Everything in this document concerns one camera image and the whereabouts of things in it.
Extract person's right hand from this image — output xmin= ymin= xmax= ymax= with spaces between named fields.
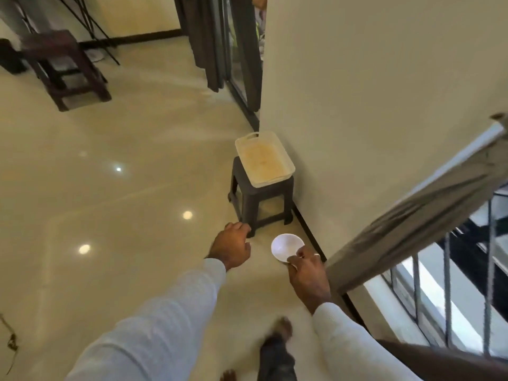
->
xmin=286 ymin=246 xmax=332 ymax=314

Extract person's left hand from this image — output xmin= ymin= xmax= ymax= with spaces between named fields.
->
xmin=208 ymin=222 xmax=253 ymax=271

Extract white round bowl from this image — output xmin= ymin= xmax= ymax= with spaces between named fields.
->
xmin=271 ymin=233 xmax=305 ymax=263

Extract light grey curtain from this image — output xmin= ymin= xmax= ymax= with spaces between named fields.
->
xmin=324 ymin=114 xmax=508 ymax=294

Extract dark brown curtain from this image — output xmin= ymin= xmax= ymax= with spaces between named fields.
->
xmin=173 ymin=0 xmax=227 ymax=94

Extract person's right forearm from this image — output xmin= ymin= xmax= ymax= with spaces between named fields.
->
xmin=311 ymin=302 xmax=423 ymax=381

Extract person's left forearm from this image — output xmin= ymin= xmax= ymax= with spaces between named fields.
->
xmin=65 ymin=257 xmax=228 ymax=381

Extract person's right foot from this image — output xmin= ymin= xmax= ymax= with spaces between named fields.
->
xmin=274 ymin=316 xmax=294 ymax=344

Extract dark grey plastic stool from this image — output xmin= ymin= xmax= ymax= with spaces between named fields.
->
xmin=228 ymin=156 xmax=295 ymax=239

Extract cream perforated plastic box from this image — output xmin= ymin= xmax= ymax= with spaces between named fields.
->
xmin=234 ymin=131 xmax=296 ymax=189

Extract black tripod legs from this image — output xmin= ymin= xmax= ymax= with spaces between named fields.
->
xmin=55 ymin=0 xmax=122 ymax=66

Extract dark brown wooden stool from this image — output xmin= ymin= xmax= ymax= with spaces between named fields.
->
xmin=20 ymin=29 xmax=113 ymax=112

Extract thin brown cord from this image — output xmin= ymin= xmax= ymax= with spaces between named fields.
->
xmin=0 ymin=313 xmax=20 ymax=376

